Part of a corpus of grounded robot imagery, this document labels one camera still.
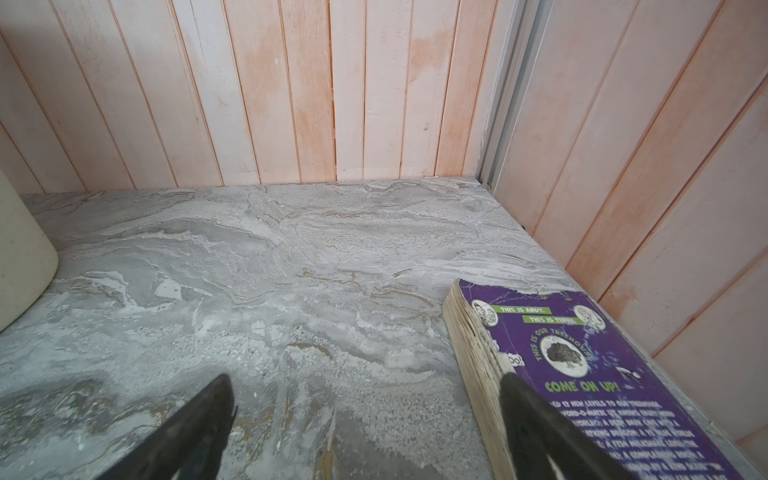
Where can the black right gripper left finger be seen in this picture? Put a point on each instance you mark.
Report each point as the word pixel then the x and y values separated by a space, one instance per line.
pixel 190 444

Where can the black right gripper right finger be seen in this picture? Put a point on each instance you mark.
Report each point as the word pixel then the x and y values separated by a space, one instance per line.
pixel 544 444

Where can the cream waste bin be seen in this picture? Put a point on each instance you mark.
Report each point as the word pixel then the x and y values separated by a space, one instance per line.
pixel 29 261

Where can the purple paperback book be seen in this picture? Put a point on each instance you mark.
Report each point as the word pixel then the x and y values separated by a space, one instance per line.
pixel 574 357

